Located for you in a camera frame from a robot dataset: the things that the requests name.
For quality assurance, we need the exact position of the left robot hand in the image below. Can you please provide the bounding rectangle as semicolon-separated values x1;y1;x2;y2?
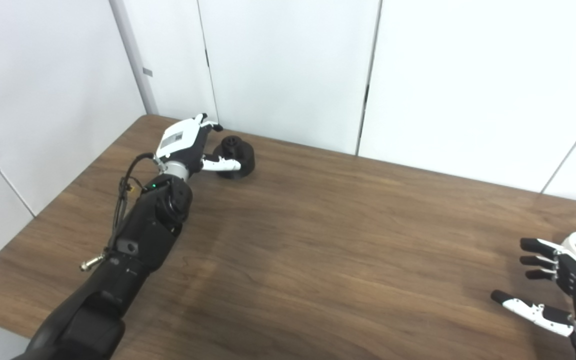
154;113;243;176

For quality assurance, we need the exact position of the round black part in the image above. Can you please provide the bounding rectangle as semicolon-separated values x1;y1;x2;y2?
213;135;256;180

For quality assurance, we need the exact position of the thin left wrist wire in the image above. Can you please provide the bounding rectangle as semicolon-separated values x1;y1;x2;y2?
118;177;143;211

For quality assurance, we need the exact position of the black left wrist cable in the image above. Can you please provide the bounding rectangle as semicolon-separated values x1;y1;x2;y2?
79;152;164;272

